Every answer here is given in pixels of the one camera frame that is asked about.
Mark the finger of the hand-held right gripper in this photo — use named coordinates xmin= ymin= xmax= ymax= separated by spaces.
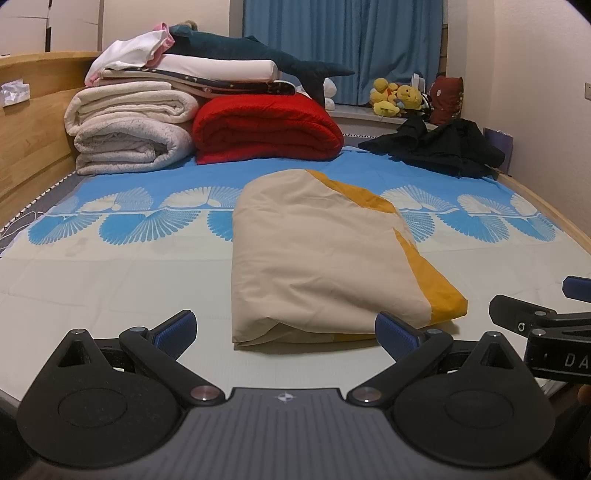
xmin=562 ymin=275 xmax=591 ymax=301
xmin=489 ymin=295 xmax=591 ymax=341

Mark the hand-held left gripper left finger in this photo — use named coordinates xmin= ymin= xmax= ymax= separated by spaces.
xmin=58 ymin=310 xmax=225 ymax=407

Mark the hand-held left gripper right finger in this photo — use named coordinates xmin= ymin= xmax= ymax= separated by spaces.
xmin=346 ymin=312 xmax=525 ymax=406

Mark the beige and mustard hoodie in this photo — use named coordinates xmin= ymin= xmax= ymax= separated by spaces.
xmin=231 ymin=168 xmax=468 ymax=349

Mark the black clothes pile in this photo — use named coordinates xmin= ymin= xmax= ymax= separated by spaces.
xmin=358 ymin=114 xmax=506 ymax=178

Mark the blue and white bed sheet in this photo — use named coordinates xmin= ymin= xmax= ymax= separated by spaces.
xmin=0 ymin=148 xmax=591 ymax=416

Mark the cream fleece blanket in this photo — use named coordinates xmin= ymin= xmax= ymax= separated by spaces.
xmin=64 ymin=80 xmax=200 ymax=176

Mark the grey window ledge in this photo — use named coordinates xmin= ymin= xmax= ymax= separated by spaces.
xmin=332 ymin=104 xmax=439 ymax=137

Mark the red quilt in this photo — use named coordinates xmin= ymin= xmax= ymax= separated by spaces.
xmin=191 ymin=93 xmax=345 ymax=165

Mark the yellow plush toy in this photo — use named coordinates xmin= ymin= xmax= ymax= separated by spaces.
xmin=396 ymin=84 xmax=423 ymax=110
xmin=370 ymin=78 xmax=402 ymax=116

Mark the wooden bed headboard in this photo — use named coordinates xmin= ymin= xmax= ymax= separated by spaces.
xmin=0 ymin=51 xmax=102 ymax=227

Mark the white and pink cloth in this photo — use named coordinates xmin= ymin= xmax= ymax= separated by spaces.
xmin=84 ymin=22 xmax=176 ymax=88

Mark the dark blue shark plush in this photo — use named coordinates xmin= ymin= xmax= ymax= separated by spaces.
xmin=167 ymin=24 xmax=356 ymax=106

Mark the white tissue pack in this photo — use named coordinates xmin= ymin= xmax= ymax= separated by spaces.
xmin=0 ymin=78 xmax=32 ymax=107

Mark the blue curtain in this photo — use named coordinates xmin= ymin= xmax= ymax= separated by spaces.
xmin=242 ymin=0 xmax=445 ymax=107

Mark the white wardrobe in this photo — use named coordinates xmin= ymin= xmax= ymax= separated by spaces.
xmin=0 ymin=0 xmax=105 ymax=54

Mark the wooden bed side rail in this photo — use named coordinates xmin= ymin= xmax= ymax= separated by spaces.
xmin=496 ymin=173 xmax=591 ymax=257

